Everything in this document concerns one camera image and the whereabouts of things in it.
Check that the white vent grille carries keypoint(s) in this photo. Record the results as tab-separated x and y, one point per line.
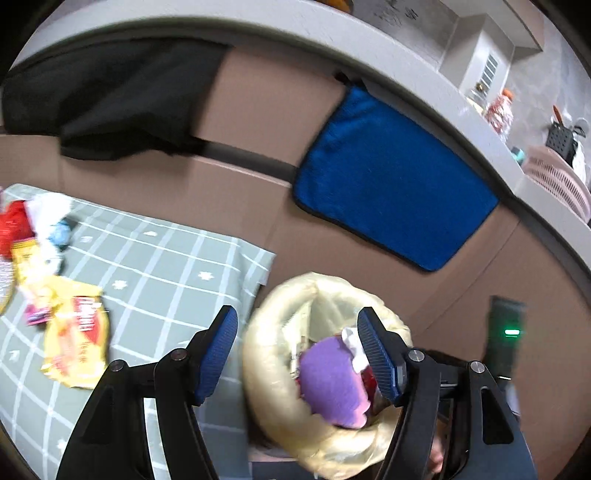
490	69

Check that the cartoon couple wall sticker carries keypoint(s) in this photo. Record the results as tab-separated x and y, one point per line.
397	18

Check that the clear sauce bottle yellow label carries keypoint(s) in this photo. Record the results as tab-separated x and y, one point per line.
478	97

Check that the green checked tablecloth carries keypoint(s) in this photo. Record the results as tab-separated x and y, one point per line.
161	277

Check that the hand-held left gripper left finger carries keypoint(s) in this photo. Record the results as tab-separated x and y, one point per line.
217	355

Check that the black perforated utensil holder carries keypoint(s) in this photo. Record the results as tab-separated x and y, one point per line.
561	143

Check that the orange cap plastic bottle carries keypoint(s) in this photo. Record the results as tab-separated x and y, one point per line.
501	113

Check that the silver foil wrapper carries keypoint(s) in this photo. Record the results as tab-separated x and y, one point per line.
4	286

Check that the yellow snack packet red label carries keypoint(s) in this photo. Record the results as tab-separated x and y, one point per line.
76	332

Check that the trash bin yellow bag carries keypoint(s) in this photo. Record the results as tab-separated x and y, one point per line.
277	392

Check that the black cloth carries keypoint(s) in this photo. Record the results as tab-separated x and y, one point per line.
115	92

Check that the small pink wrapper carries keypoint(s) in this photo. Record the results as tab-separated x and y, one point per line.
38	316

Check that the light blue wrapper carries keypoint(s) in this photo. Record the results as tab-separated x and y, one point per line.
59	235

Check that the yellow foil snack packet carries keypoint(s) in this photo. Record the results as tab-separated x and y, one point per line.
37	272

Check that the blue towel black trim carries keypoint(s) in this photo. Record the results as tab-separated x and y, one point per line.
392	184

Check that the small teal cup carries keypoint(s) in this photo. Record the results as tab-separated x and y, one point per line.
518	154

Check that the pink plastic basket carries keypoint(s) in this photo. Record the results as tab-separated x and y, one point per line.
554	180

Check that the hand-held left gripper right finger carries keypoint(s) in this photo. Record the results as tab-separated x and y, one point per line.
376	355

